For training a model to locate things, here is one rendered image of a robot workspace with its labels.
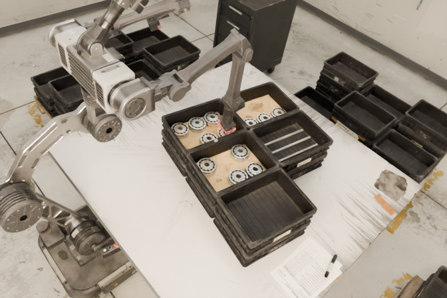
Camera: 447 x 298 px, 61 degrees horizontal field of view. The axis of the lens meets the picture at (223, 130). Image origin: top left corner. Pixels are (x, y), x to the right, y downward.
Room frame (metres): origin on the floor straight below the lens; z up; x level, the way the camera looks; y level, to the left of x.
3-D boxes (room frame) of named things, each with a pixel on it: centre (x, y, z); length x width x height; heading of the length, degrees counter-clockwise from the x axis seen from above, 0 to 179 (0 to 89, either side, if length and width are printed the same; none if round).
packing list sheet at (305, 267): (0.88, -0.51, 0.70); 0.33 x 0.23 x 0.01; 139
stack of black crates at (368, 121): (2.32, -1.05, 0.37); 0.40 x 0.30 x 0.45; 49
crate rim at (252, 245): (1.08, -0.27, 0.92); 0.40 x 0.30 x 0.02; 129
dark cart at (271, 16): (3.38, -0.12, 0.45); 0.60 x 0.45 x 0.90; 139
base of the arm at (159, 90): (1.13, 0.29, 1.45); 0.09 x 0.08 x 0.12; 49
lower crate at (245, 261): (1.08, -0.27, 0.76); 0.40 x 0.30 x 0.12; 129
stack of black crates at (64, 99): (2.08, 1.06, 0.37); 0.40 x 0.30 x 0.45; 139
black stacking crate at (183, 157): (1.54, 0.11, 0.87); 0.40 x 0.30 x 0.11; 129
